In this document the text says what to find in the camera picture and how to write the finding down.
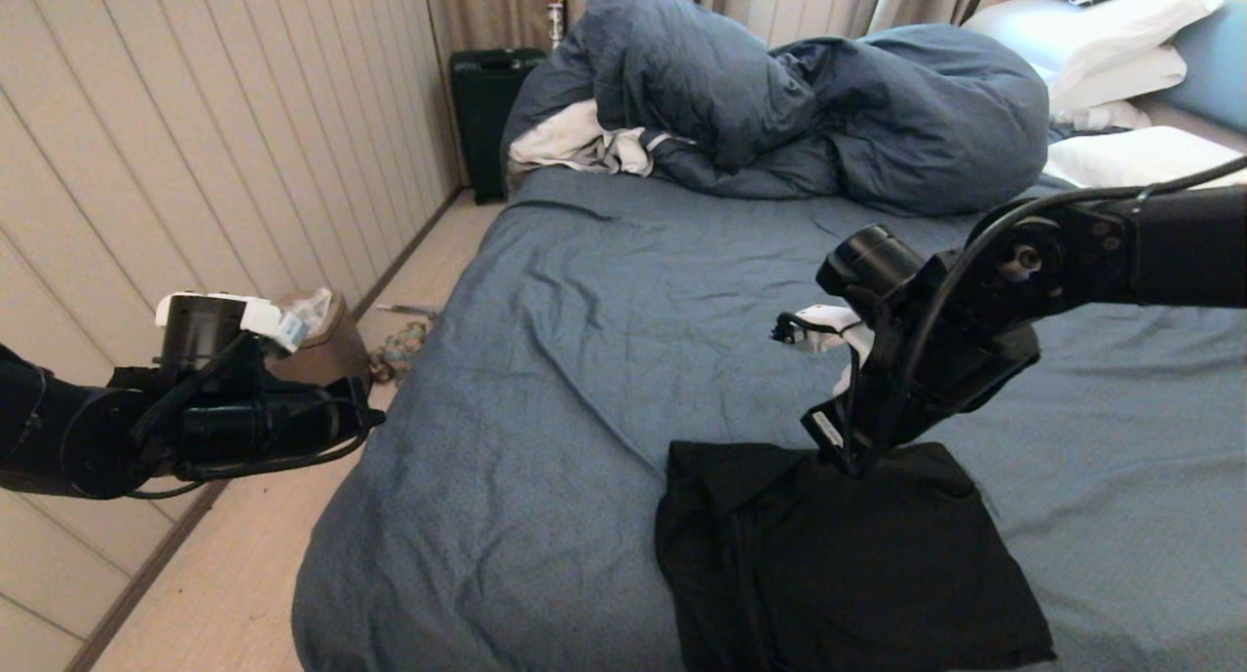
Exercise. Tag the bed with blue sheet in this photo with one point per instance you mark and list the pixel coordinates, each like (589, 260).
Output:
(585, 292)

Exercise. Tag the bronze trash bin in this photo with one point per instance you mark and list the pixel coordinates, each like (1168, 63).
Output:
(336, 351)

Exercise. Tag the white sheer curtain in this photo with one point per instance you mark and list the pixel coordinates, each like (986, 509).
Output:
(809, 2)

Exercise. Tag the black printed t-shirt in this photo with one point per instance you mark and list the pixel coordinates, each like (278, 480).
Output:
(828, 555)

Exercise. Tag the large white pillow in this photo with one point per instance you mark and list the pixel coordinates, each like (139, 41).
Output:
(1091, 24)

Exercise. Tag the long white pillow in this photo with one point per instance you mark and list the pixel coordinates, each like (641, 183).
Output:
(1140, 161)

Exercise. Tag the small white pillow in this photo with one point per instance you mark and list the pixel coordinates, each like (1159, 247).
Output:
(1101, 115)

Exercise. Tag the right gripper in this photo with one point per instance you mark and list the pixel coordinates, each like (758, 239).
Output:
(906, 409)

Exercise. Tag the flat white pillow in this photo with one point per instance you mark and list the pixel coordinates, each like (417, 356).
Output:
(1120, 77)

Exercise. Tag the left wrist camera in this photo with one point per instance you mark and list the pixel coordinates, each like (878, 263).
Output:
(290, 331)

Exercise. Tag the teal patterned cloth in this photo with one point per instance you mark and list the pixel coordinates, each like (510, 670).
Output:
(399, 353)

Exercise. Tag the crumpled dark blue duvet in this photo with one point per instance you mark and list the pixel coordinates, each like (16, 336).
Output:
(877, 112)

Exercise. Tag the blue padded headboard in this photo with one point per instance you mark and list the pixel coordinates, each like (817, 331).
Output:
(1213, 63)

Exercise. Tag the black suitcase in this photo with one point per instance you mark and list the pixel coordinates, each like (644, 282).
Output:
(482, 112)

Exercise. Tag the clear plastic bin bag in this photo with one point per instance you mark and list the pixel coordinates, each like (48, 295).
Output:
(314, 307)

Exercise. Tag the thin metal rod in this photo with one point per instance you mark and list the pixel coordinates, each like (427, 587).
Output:
(409, 310)

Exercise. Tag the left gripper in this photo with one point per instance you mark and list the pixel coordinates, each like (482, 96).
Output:
(263, 424)

